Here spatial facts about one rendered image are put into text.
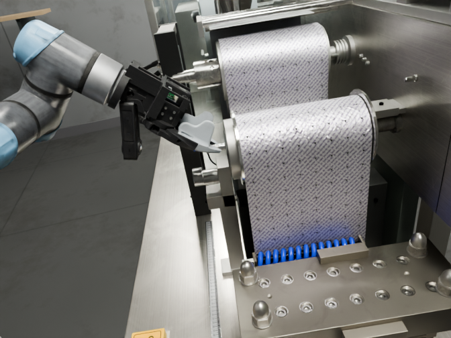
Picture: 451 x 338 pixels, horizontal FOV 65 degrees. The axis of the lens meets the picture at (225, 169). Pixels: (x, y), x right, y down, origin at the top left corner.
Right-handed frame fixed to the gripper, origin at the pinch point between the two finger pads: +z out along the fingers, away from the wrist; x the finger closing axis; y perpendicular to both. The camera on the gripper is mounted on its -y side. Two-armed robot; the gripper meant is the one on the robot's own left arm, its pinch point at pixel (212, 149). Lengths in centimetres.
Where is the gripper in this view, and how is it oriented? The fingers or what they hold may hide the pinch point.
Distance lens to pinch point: 67.6
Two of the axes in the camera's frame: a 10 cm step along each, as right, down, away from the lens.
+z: 8.5, 4.2, 3.2
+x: -0.8, -4.9, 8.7
